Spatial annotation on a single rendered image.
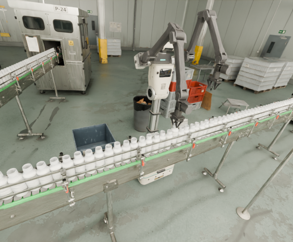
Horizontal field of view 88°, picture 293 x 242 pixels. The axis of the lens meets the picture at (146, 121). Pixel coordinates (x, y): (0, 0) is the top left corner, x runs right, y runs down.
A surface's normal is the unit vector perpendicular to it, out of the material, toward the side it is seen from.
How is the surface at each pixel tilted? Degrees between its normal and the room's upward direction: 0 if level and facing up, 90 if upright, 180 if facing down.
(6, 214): 90
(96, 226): 0
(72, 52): 90
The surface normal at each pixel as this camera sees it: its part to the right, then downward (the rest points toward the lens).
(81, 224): 0.10, -0.85
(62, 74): 0.18, 0.53
